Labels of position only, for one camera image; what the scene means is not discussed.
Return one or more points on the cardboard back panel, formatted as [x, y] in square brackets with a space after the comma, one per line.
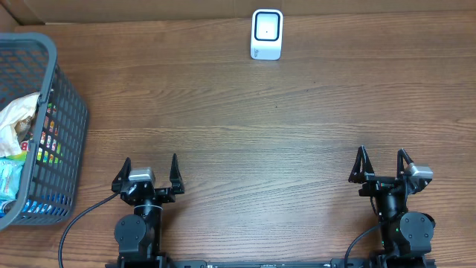
[34, 12]

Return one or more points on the grey plastic mesh basket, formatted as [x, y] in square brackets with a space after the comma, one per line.
[28, 65]

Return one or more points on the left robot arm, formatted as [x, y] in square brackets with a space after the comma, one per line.
[139, 234]

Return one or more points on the blue Oreo cookie pack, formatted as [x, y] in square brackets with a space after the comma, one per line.
[51, 205]

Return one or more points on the green gummy candy bag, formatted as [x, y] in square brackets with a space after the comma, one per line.
[26, 134]

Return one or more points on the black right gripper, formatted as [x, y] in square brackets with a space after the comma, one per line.
[375, 184]

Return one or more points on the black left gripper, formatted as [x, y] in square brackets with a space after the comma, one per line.
[169, 196]

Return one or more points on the beige paper snack bag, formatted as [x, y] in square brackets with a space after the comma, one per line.
[19, 110]

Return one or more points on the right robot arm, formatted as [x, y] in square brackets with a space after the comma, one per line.
[406, 235]

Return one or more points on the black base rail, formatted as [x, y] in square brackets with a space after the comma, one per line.
[333, 263]

